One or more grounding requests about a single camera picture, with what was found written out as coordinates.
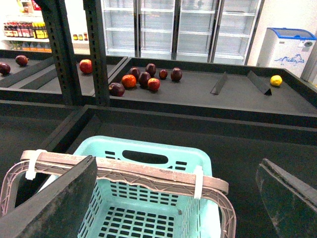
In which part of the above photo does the white zip tie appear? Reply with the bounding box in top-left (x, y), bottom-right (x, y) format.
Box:
top-left (25, 149), bottom-right (47, 180)
top-left (194, 166), bottom-right (204, 199)

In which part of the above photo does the shelf with bottles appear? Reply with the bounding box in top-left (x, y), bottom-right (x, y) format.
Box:
top-left (0, 0), bottom-right (90, 55)

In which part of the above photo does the small red apple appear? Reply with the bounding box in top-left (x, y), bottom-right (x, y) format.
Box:
top-left (159, 69), bottom-right (168, 80)

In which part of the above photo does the dark red apple centre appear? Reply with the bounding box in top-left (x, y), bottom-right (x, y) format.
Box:
top-left (138, 72), bottom-right (151, 88)

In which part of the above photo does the red apple behind post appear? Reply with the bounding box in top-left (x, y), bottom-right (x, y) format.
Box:
top-left (79, 59), bottom-right (93, 74)

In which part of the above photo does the black display tray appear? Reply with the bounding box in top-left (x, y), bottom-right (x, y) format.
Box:
top-left (109, 58), bottom-right (317, 128)
top-left (42, 106), bottom-right (317, 238)

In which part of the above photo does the black left upper tray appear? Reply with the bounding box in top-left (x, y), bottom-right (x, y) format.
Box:
top-left (0, 49), bottom-right (128, 105)

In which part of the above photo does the dark red apple back top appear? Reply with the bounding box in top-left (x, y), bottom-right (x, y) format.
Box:
top-left (146, 63), bottom-right (157, 77)

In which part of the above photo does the dark apple left edge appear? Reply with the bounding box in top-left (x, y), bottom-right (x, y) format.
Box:
top-left (0, 62), bottom-right (11, 75)

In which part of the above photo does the white zip tie left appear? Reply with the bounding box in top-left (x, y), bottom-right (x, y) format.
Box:
top-left (25, 149), bottom-right (47, 180)

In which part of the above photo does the black perforated post right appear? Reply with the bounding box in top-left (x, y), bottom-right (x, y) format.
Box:
top-left (83, 0), bottom-right (110, 106)

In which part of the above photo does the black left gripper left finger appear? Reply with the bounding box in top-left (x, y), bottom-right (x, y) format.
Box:
top-left (0, 156), bottom-right (97, 238)

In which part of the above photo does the dark red apple right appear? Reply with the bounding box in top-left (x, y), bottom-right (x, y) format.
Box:
top-left (170, 67), bottom-right (183, 82)

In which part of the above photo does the black upper display tray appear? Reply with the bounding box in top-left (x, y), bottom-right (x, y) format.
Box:
top-left (109, 58), bottom-right (317, 128)

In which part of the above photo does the dark apple far left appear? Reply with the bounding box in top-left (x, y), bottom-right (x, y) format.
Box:
top-left (15, 55), bottom-right (29, 67)

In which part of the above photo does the dark red apple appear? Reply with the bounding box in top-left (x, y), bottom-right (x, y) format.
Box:
top-left (146, 63), bottom-right (157, 77)
top-left (129, 67), bottom-right (141, 81)
top-left (138, 72), bottom-right (151, 88)
top-left (170, 67), bottom-right (183, 82)
top-left (108, 83), bottom-right (125, 97)

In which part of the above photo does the glass door refrigerator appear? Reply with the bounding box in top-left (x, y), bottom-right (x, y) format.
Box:
top-left (102, 0), bottom-right (264, 65)

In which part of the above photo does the red yellow apple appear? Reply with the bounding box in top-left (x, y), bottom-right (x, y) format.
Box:
top-left (148, 78), bottom-right (160, 91)

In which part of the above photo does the orange red fruit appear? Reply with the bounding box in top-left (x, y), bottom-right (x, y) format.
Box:
top-left (121, 74), bottom-right (136, 89)

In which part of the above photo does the white blue chest freezer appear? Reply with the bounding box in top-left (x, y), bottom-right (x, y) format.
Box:
top-left (257, 27), bottom-right (317, 77)

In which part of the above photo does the black perforated post left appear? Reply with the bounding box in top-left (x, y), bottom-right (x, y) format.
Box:
top-left (35, 0), bottom-right (83, 106)

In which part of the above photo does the dark red apple back left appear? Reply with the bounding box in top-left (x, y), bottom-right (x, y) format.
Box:
top-left (129, 67), bottom-right (141, 81)

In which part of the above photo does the black lower display tray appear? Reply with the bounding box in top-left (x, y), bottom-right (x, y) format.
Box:
top-left (42, 106), bottom-right (317, 238)

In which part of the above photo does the black divider right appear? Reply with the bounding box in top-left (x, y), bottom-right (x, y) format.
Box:
top-left (247, 70), bottom-right (272, 96)

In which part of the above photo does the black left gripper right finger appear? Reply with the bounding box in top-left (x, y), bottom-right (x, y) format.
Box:
top-left (256, 159), bottom-right (317, 238)

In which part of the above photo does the dark red apple front left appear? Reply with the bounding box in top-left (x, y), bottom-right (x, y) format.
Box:
top-left (108, 83), bottom-right (125, 97)

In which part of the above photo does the yellow lemon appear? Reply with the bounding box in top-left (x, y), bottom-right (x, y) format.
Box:
top-left (270, 75), bottom-right (283, 87)

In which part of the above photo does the light blue plastic basket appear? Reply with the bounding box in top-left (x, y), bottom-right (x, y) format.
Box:
top-left (39, 135), bottom-right (221, 238)

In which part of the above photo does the white zip tie right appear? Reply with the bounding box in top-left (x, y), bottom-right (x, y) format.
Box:
top-left (194, 166), bottom-right (204, 199)

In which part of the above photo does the black perforated post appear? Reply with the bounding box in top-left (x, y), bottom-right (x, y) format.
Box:
top-left (35, 0), bottom-right (83, 106)
top-left (83, 0), bottom-right (110, 106)

